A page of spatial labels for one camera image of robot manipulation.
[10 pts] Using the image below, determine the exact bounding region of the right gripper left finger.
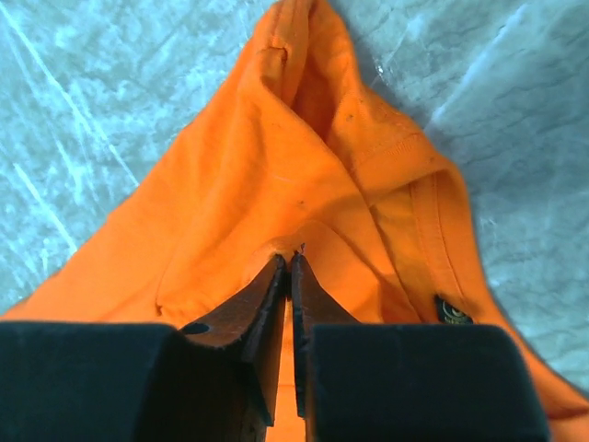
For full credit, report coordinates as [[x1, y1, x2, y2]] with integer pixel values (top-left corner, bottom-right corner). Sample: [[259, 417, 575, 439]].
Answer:
[[1, 256, 286, 441]]

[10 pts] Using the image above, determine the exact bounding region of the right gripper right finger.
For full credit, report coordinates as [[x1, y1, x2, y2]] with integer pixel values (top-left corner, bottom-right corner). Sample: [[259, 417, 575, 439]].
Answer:
[[292, 254, 550, 441]]

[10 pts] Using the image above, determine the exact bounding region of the orange t shirt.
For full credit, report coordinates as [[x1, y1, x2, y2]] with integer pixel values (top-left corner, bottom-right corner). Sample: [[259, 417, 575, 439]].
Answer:
[[1, 1, 588, 441]]

